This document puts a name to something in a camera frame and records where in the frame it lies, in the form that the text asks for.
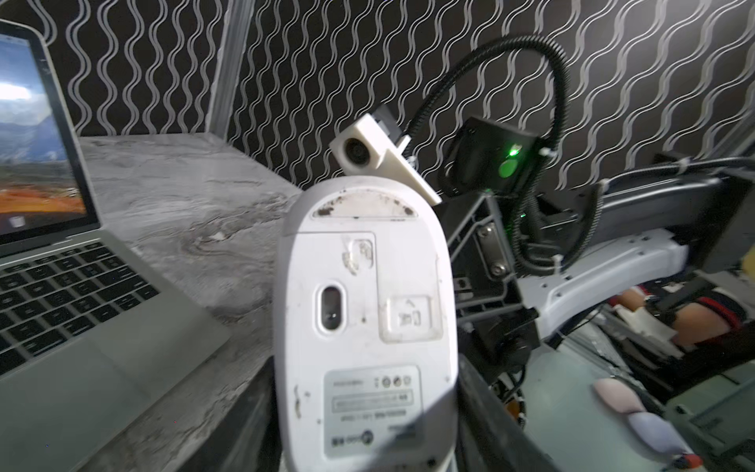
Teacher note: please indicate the person forearm behind enclosure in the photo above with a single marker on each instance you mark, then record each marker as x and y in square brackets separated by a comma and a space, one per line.
[714, 313]

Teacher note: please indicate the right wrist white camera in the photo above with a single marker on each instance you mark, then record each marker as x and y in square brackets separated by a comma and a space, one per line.
[373, 145]

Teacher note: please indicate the white wireless mouse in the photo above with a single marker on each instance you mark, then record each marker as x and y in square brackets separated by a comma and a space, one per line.
[364, 331]

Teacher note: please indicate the silver laptop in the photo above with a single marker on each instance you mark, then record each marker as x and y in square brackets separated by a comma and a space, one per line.
[91, 335]

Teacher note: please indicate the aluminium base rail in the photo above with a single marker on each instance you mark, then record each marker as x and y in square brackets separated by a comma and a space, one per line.
[575, 428]

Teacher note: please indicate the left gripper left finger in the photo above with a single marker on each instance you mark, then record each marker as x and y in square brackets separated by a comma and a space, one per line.
[248, 437]

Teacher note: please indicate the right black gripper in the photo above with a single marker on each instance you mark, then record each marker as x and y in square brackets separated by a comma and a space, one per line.
[487, 167]

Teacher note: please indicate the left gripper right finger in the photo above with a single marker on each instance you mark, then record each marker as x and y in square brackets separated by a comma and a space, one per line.
[488, 438]

